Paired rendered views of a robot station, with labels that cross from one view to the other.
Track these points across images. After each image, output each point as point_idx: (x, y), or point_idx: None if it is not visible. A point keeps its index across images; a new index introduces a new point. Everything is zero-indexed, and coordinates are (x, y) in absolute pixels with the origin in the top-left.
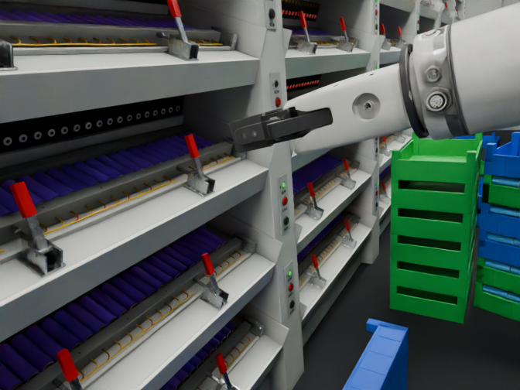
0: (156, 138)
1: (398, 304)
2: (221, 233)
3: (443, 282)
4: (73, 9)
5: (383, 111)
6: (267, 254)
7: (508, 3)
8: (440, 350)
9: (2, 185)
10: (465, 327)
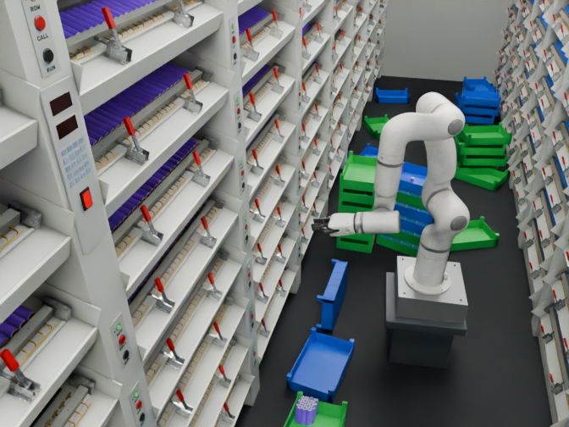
0: None
1: (340, 246)
2: None
3: (361, 235)
4: None
5: (350, 231)
6: (292, 237)
7: (375, 200)
8: (360, 267)
9: None
10: (371, 255)
